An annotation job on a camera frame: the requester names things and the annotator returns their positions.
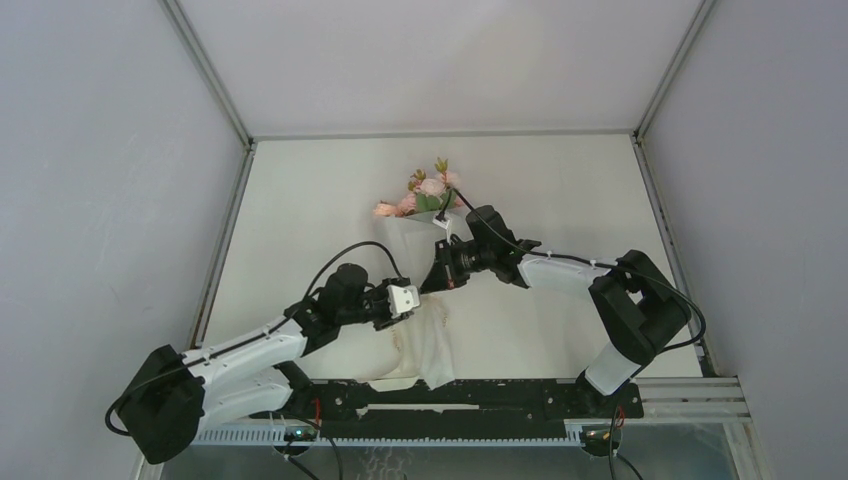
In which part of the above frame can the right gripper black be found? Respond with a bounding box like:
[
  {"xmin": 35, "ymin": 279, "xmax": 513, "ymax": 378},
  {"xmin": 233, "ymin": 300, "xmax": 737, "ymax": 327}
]
[{"xmin": 421, "ymin": 236, "xmax": 495, "ymax": 292}]

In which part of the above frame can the translucent white wrapping paper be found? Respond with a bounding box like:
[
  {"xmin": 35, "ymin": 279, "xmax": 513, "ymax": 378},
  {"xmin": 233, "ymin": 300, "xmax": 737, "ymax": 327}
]
[{"xmin": 368, "ymin": 213, "xmax": 456, "ymax": 392}]

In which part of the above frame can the cream printed ribbon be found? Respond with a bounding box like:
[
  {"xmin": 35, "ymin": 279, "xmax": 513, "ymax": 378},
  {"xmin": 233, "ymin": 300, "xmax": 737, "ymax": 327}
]
[{"xmin": 367, "ymin": 294, "xmax": 452, "ymax": 393}]

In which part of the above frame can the pink fake rose stem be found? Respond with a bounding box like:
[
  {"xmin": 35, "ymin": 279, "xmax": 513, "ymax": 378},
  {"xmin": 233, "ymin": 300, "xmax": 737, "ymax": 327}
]
[
  {"xmin": 434, "ymin": 158, "xmax": 464, "ymax": 207},
  {"xmin": 397, "ymin": 170, "xmax": 447, "ymax": 216},
  {"xmin": 373, "ymin": 202, "xmax": 403, "ymax": 217}
]

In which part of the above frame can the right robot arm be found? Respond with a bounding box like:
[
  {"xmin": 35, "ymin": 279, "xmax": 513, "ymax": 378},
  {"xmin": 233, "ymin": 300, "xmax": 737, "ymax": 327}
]
[{"xmin": 419, "ymin": 205, "xmax": 706, "ymax": 416}]

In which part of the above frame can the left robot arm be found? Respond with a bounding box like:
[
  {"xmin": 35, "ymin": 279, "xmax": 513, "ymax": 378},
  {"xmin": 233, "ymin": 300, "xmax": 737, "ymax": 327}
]
[{"xmin": 105, "ymin": 264, "xmax": 420, "ymax": 464}]

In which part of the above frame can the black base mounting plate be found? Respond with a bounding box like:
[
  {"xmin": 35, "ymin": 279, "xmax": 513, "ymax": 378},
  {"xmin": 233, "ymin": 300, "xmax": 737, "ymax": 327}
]
[{"xmin": 275, "ymin": 379, "xmax": 645, "ymax": 438}]

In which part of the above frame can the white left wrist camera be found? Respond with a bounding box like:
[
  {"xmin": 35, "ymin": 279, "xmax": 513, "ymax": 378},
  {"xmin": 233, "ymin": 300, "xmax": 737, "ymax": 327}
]
[{"xmin": 387, "ymin": 285, "xmax": 421, "ymax": 319}]

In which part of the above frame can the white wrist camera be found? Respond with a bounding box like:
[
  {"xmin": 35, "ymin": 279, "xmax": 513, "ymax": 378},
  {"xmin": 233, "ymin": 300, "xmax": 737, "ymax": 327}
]
[
  {"xmin": 432, "ymin": 211, "xmax": 453, "ymax": 242},
  {"xmin": 387, "ymin": 285, "xmax": 421, "ymax": 319}
]

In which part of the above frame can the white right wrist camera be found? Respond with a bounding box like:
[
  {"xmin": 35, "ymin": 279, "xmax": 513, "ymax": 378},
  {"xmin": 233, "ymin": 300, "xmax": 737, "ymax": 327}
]
[{"xmin": 432, "ymin": 211, "xmax": 453, "ymax": 242}]

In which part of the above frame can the white slotted cable duct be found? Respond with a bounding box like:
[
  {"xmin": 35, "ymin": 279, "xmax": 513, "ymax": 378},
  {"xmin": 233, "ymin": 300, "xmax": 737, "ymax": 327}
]
[{"xmin": 190, "ymin": 422, "xmax": 611, "ymax": 447}]

